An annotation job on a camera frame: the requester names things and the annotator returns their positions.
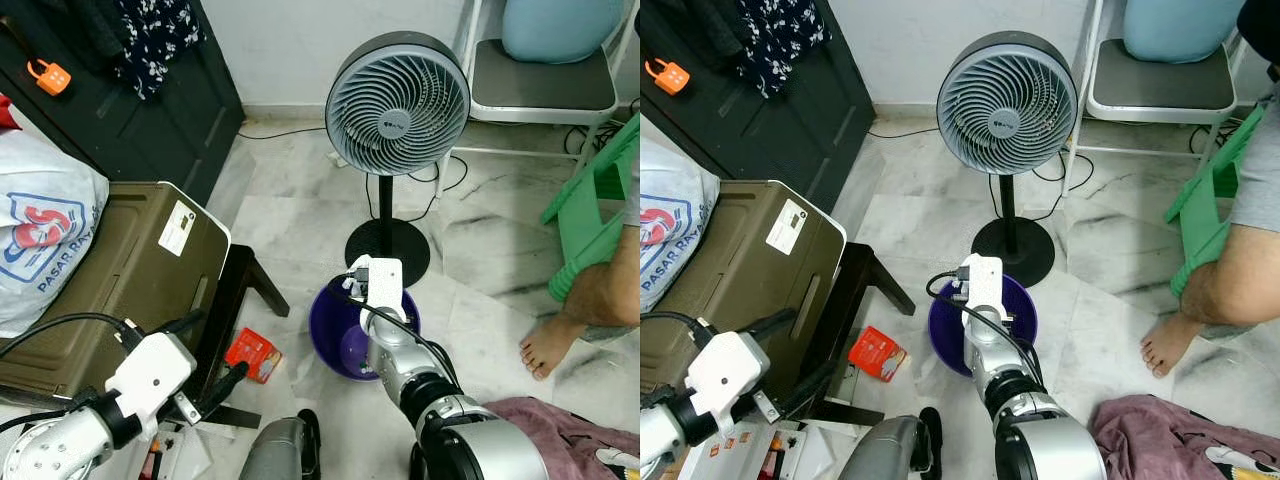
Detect purple plastic basin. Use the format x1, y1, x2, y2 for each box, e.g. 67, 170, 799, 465
927, 272, 1040, 380
308, 278, 422, 384

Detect brown hard suitcase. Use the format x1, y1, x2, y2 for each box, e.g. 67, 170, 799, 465
640, 180, 850, 397
0, 180, 234, 401

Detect green plastic stool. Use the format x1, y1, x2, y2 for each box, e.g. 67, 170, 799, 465
1163, 100, 1267, 300
540, 110, 641, 304

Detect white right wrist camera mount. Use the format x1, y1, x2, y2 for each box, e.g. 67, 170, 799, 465
962, 255, 1005, 312
350, 256, 405, 312

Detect person's grey shorts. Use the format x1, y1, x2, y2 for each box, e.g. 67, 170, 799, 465
1228, 85, 1280, 234

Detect silver robot left leg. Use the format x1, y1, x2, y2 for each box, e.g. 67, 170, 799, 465
840, 405, 944, 480
238, 408, 324, 480

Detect white carton with red labels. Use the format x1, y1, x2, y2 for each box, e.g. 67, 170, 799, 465
140, 420, 217, 480
690, 425, 833, 480

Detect grey standing fan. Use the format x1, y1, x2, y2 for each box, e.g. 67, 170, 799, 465
325, 30, 472, 291
936, 30, 1080, 290

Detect pink cartoon print blanket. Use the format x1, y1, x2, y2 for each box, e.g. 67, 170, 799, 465
485, 397, 641, 480
1090, 393, 1280, 480

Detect person's bare leg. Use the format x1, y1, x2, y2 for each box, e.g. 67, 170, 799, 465
518, 225, 641, 383
1140, 222, 1280, 380

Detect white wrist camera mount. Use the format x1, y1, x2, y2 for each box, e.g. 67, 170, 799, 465
350, 256, 405, 312
105, 332, 199, 442
685, 330, 772, 447
962, 255, 1005, 312

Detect light blue cushion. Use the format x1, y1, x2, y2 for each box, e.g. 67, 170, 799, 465
500, 0, 627, 65
1122, 0, 1247, 65

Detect dark floral cloth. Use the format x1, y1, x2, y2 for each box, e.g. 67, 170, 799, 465
112, 0, 207, 101
735, 0, 832, 100

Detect orange padlock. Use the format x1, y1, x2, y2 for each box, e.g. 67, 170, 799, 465
645, 58, 692, 97
27, 58, 73, 98

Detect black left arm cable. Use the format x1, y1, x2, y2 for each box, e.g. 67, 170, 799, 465
640, 309, 717, 347
0, 311, 142, 352

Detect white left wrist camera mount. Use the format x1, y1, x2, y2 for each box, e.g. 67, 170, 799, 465
685, 330, 772, 447
105, 332, 199, 442

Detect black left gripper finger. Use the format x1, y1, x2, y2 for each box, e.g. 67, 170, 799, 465
162, 310, 208, 339
787, 362, 841, 413
747, 309, 803, 337
203, 362, 251, 414

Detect black low table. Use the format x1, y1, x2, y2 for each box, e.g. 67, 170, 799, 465
190, 243, 292, 431
800, 243, 917, 427

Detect white printed plastic bag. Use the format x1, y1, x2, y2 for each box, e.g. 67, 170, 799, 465
640, 135, 724, 314
0, 95, 110, 339

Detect small red box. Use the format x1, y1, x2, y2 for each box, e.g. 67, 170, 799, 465
848, 325, 910, 384
224, 326, 284, 386

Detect white chair with grey seat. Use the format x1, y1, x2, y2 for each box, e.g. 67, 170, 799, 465
440, 0, 641, 173
1060, 0, 1252, 193

